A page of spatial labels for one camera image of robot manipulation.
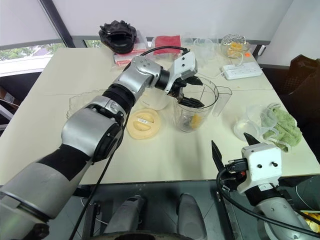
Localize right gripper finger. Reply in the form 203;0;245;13
243;132;261;146
210;139;228;174

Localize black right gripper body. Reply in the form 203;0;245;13
218;169;243;193

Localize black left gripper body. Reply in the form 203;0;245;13
168;77;191;103

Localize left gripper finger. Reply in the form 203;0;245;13
177;96;205;109
184;76;204;86

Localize orange segment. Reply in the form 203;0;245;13
190;113;204;130

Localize clear blender jar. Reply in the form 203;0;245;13
174;75;234;134

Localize white blender base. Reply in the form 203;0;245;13
137;87;174;111

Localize cream round blender lid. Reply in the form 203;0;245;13
126;108;163;140

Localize clear plastic cup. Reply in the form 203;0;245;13
233;104;279;141

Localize clear plastic containers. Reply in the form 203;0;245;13
183;35;221;61

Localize green cloth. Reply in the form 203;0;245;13
260;102;304;153

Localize red cloth in plastic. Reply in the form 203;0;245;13
150;34;184;56

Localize white power strip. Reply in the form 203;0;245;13
219;62;262;81

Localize bag with yellow food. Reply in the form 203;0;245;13
220;34;251;59

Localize red packet in plastic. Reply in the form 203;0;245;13
113;51;134;66

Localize black crumpled bag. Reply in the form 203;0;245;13
98;19;139;55

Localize brown woven chair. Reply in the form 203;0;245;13
276;54;320;121

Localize yellow peels in container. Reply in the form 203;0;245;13
299;210;320;234

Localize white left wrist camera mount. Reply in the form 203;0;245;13
164;51;199;95

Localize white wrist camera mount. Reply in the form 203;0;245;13
235;144;283;195
164;51;199;95

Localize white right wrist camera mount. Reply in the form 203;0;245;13
235;144;283;195

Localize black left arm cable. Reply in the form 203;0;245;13
68;46;191;240

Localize white power cord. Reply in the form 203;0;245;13
199;52;245;79

